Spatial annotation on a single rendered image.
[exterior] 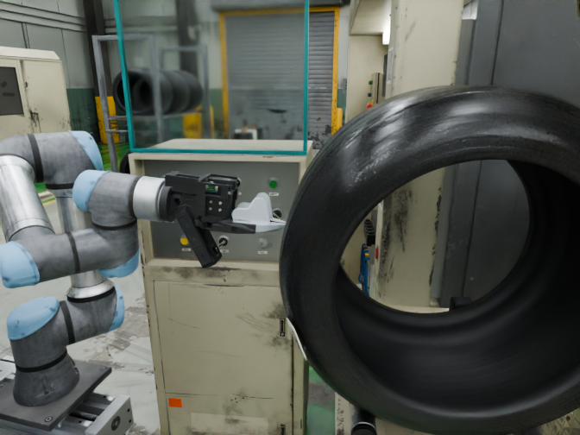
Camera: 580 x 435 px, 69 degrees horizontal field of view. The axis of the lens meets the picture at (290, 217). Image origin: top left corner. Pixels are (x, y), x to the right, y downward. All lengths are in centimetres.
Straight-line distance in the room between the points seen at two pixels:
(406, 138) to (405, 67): 40
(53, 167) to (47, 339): 42
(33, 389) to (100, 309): 24
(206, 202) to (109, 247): 20
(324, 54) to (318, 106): 113
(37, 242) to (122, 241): 13
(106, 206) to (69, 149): 37
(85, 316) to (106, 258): 43
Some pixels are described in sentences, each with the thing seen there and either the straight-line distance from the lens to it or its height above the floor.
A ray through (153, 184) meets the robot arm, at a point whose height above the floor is 131.
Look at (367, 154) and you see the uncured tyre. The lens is 58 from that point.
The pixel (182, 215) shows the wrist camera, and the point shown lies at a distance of 73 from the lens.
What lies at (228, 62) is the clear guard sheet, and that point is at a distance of 129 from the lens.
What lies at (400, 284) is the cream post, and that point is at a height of 101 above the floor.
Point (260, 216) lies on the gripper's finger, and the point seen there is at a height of 126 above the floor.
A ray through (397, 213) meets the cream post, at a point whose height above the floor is 119.
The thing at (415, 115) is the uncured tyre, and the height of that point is 143.
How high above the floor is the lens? 147
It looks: 18 degrees down
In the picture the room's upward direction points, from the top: straight up
